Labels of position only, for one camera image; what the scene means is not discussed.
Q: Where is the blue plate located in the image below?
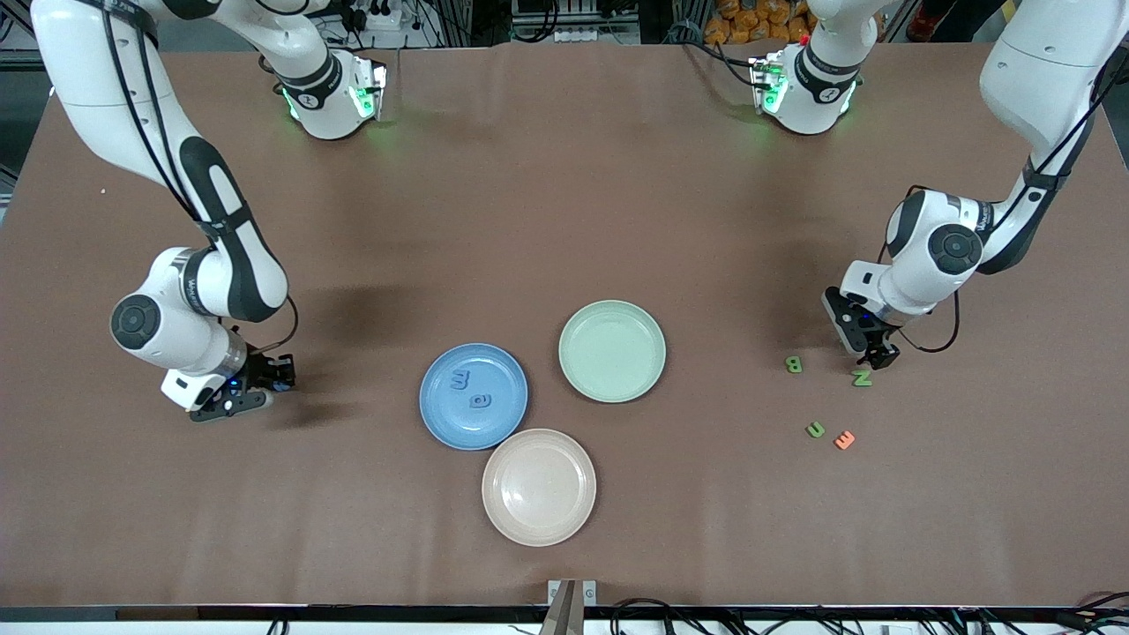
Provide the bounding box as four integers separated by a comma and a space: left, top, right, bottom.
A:
419, 343, 528, 452

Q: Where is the green plate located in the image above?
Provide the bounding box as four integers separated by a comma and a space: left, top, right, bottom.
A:
558, 300, 667, 404

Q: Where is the beige plate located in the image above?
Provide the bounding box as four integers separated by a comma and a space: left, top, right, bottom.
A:
482, 429, 597, 548

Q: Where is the stack of orange items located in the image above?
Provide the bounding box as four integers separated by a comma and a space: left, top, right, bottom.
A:
704, 0, 817, 47

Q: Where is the white power strip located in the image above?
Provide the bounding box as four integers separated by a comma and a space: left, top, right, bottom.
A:
348, 0, 407, 32

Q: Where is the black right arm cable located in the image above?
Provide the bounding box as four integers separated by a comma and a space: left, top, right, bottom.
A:
97, 0, 301, 352

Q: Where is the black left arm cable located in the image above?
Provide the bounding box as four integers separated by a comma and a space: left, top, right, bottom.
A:
878, 0, 1129, 355

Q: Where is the black arm base cable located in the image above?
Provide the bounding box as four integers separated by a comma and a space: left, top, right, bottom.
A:
679, 35, 761, 89

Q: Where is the black cable bundle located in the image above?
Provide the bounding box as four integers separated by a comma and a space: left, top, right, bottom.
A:
265, 598, 1129, 635

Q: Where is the metal table edge bracket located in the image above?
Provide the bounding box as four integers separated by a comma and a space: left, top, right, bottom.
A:
540, 579, 599, 635

